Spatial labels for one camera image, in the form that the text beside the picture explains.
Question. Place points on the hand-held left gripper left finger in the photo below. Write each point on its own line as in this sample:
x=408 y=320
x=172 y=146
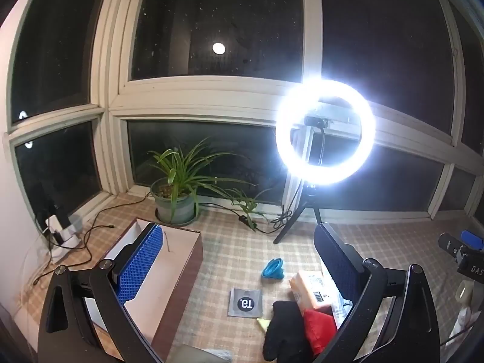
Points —
x=140 y=262

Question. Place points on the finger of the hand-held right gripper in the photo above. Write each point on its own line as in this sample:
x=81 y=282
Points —
x=472 y=239

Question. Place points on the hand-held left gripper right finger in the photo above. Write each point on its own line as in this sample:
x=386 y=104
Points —
x=338 y=262

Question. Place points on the blue silicone cup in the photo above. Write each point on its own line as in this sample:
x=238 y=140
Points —
x=273 y=268

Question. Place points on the yellow-green microfibre cloth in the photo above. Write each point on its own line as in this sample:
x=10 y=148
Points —
x=263 y=324

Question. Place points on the clear tape roll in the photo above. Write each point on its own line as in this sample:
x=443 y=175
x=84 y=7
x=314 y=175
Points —
x=462 y=293

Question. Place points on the red-brown open box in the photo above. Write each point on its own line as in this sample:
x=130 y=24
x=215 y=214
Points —
x=177 y=272

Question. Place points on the orange tissue pack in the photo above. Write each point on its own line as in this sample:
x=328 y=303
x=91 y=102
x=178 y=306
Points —
x=306 y=287

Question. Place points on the clear plastic bag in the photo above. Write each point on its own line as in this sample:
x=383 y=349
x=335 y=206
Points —
x=340 y=310

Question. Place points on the white plastic bag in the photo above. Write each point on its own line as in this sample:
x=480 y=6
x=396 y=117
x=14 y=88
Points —
x=463 y=325

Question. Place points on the black tripod stand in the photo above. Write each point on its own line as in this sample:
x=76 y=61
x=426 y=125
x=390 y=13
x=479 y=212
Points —
x=302 y=211

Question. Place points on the green potted plant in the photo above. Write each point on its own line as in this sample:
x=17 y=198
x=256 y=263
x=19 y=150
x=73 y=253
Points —
x=176 y=204

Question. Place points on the red cloth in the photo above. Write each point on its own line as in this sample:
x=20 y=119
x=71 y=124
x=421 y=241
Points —
x=319 y=329

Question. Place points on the white charging dock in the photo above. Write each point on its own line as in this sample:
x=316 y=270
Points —
x=64 y=236

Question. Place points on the black glove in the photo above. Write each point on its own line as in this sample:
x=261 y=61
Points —
x=283 y=329

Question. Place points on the plaid beige tablecloth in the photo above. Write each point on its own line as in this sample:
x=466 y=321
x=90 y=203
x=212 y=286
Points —
x=234 y=249

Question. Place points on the silver foil packet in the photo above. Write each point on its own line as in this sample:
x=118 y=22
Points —
x=245 y=302

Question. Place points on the grey cloth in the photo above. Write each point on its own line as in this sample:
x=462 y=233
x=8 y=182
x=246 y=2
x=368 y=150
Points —
x=204 y=355

